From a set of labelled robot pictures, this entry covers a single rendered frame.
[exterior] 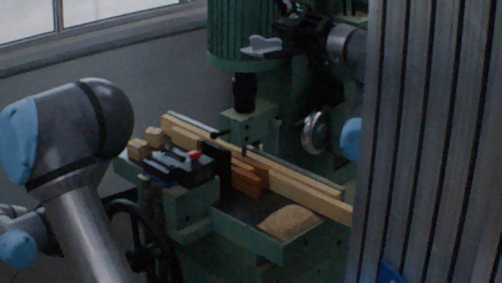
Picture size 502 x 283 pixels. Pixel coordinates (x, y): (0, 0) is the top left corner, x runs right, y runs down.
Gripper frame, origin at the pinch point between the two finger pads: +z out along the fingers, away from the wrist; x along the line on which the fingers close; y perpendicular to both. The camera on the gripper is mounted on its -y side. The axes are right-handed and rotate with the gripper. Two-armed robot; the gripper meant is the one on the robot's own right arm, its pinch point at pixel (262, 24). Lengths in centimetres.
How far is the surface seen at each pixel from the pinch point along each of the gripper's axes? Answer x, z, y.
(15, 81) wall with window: 22, 146, -56
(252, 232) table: 33.5, -6.3, -29.3
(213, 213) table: 33.8, 5.7, -29.7
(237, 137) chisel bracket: 16.2, 9.8, -25.8
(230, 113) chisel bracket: 12.2, 13.5, -23.4
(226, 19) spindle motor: 0.7, 10.3, -0.7
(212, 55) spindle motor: 6.7, 14.2, -8.1
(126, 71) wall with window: -13, 139, -94
